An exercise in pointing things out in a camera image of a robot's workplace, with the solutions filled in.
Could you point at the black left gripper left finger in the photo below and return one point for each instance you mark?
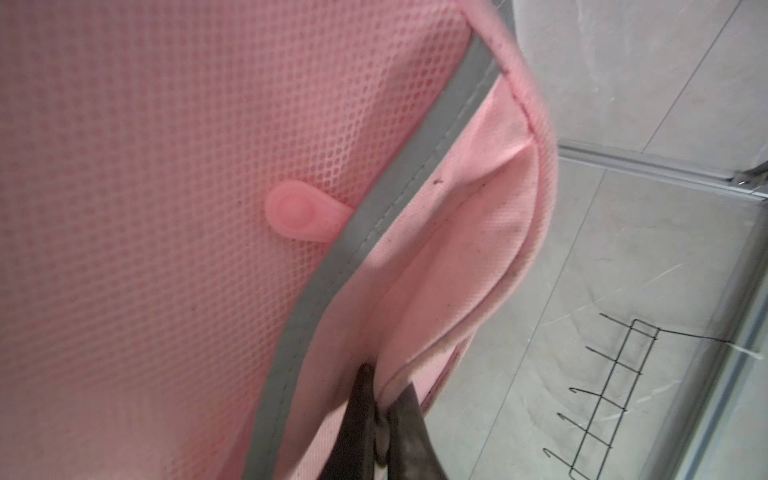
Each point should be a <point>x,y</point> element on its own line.
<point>353,454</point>

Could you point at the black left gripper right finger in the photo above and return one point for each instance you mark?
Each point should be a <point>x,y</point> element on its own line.
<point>411,455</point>

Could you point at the pink school backpack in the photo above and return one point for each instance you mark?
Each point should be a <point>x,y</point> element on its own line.
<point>214,212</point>

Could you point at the black wire hook rack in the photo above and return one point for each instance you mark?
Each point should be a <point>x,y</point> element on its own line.
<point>611,400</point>

